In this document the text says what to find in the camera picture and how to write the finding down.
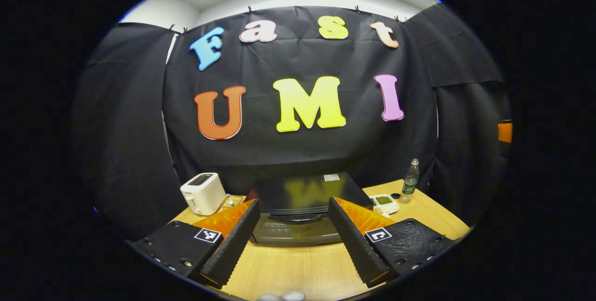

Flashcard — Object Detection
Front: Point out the clear plastic water bottle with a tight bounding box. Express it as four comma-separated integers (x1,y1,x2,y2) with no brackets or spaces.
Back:
400,158,420,205

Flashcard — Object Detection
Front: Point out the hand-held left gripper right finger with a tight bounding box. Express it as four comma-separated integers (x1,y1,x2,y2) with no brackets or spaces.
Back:
327,196,454,288

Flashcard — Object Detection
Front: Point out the small wire basket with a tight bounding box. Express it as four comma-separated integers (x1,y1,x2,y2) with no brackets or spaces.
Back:
220,194,246,212

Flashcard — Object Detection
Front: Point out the white divided dish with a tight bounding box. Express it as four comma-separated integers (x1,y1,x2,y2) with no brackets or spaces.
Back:
370,193,400,218

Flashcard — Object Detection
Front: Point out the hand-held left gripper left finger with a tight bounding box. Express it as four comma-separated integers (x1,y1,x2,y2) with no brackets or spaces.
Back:
133,198,261,290

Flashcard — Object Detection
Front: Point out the black electric oven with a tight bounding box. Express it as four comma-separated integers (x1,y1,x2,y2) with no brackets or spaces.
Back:
247,172,374,247

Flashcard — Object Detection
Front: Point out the white toaster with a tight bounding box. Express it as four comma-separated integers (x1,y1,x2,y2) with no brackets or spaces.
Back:
180,172,227,216

